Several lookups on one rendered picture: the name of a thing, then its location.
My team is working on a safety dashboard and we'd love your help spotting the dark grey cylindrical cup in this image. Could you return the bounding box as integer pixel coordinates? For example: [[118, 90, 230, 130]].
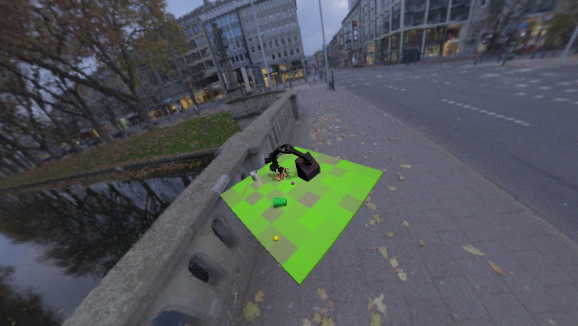
[[250, 171, 260, 181]]

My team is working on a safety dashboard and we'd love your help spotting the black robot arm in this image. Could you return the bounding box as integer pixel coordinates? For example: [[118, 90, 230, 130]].
[[264, 144, 313, 172]]

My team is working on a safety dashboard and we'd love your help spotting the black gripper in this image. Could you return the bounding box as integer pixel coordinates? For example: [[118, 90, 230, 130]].
[[269, 162, 284, 175]]

